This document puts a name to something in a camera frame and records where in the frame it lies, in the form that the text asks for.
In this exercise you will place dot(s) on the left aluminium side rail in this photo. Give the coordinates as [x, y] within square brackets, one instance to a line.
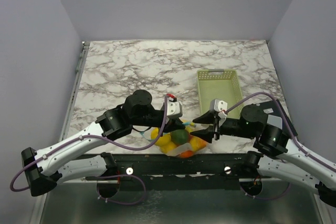
[78, 71]

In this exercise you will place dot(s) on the orange tangerine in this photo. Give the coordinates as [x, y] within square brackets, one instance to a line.
[186, 154]

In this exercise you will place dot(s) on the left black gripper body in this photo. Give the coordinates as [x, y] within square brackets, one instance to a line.
[155, 118]

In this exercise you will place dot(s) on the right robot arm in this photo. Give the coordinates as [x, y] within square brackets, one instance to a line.
[277, 154]

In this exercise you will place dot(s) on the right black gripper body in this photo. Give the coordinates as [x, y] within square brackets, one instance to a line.
[231, 126]

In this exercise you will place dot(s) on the green avocado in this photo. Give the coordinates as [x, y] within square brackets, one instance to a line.
[180, 137]

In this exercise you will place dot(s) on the pale green plastic basket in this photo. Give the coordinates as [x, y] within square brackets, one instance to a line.
[220, 84]

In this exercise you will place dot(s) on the yellow lemon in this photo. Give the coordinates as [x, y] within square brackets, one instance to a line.
[163, 140]
[168, 147]

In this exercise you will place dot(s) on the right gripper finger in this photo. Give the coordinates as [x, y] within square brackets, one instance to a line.
[207, 118]
[204, 134]

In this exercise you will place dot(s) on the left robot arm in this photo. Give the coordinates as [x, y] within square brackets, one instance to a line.
[46, 168]

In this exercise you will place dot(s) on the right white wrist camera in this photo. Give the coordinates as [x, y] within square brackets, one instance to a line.
[218, 108]

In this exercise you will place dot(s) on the yellow banana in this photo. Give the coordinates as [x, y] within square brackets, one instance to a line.
[154, 133]

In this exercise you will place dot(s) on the clear zip top bag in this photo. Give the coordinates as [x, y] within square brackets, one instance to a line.
[189, 126]

